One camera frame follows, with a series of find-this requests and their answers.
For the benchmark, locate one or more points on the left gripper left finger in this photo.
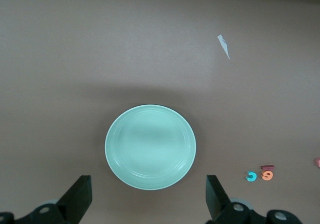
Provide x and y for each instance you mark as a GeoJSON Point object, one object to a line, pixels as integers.
{"type": "Point", "coordinates": [62, 209]}

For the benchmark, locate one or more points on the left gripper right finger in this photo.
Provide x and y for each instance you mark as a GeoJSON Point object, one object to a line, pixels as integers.
{"type": "Point", "coordinates": [225, 211]}

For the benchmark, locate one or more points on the teal letter c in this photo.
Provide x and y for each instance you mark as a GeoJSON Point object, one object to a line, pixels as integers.
{"type": "Point", "coordinates": [253, 177]}

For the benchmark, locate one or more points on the orange letter e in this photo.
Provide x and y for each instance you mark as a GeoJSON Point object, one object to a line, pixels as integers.
{"type": "Point", "coordinates": [267, 177]}

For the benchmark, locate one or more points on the dark red letter l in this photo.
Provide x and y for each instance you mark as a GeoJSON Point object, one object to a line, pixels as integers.
{"type": "Point", "coordinates": [267, 167]}

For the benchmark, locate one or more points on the green plate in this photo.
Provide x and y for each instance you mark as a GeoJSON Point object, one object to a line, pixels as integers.
{"type": "Point", "coordinates": [150, 147]}

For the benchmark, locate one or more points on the salmon pink letter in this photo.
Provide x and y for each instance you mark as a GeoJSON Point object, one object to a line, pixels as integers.
{"type": "Point", "coordinates": [317, 162]}

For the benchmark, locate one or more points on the white tape scrap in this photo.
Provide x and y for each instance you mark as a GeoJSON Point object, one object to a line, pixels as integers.
{"type": "Point", "coordinates": [223, 43]}

